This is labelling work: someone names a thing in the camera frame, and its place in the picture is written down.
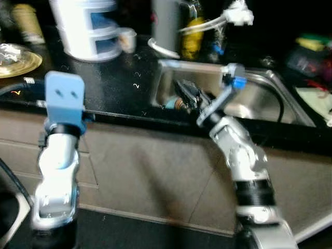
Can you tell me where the white tiered container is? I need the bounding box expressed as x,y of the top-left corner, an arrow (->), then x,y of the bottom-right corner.
49,0 -> 128,63

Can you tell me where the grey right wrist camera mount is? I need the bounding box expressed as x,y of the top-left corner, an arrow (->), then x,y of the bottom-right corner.
200,63 -> 247,122

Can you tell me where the small tap with blue clip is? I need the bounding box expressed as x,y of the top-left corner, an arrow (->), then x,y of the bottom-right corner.
210,26 -> 226,55

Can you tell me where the stainless steel sink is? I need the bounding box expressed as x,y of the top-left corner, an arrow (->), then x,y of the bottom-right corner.
150,59 -> 317,128

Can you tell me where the thin red utensil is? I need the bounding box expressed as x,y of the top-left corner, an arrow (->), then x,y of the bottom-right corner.
306,78 -> 327,91

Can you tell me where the white power cable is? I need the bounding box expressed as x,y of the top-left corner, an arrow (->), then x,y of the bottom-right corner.
148,13 -> 229,59

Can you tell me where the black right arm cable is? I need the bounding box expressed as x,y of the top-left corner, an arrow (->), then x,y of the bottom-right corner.
241,78 -> 285,125

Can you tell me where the dark plastic container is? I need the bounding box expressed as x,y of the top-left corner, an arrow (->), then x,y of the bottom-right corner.
285,44 -> 332,78

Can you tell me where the yellow oil bottle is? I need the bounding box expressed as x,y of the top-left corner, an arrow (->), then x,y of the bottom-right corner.
181,0 -> 205,60

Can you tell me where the grey cylinder appliance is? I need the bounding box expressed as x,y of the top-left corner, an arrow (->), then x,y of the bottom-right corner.
152,0 -> 183,47

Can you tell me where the black floor mat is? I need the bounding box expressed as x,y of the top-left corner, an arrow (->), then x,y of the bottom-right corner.
3,205 -> 239,249

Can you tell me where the round pale yellow plate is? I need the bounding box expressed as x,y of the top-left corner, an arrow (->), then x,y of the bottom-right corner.
0,44 -> 43,78

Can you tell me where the yellow green sponge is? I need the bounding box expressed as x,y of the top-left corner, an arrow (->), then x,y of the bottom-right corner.
296,34 -> 330,52

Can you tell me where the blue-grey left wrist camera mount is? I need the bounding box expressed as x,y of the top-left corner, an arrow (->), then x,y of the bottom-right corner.
45,72 -> 86,130

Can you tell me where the grey cabinet door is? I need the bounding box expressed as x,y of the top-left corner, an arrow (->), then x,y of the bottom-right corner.
83,123 -> 221,237
195,139 -> 332,237

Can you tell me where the small white cup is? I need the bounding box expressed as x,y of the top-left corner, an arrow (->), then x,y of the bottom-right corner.
117,29 -> 138,54

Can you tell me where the white rimmed bin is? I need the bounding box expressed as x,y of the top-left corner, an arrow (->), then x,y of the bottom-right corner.
0,176 -> 31,247

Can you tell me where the white power plug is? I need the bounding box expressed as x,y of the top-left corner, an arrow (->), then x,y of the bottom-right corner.
223,0 -> 255,26

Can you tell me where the grey cabinet drawer front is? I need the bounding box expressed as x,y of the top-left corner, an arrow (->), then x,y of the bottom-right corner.
0,123 -> 88,152
0,140 -> 99,186
0,172 -> 99,208

